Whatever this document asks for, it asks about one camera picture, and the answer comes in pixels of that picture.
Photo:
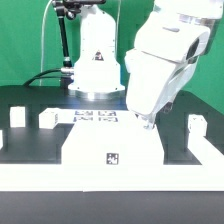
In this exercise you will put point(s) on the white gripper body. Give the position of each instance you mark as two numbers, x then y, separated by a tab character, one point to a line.
154	82

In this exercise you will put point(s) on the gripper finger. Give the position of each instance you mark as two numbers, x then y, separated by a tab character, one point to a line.
149	125

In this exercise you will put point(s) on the white square tabletop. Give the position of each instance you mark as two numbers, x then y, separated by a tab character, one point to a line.
106	142

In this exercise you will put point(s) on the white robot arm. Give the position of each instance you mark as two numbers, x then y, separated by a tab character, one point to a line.
163	58

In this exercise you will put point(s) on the white AprilTag sheet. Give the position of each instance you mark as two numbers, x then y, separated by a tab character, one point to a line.
70	116

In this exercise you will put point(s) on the white U-shaped fence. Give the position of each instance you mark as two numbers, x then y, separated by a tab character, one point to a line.
208	175

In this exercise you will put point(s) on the white block left edge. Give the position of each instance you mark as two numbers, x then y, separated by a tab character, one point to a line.
1	139

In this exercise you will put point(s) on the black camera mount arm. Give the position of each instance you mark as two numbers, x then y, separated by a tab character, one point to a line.
68	9

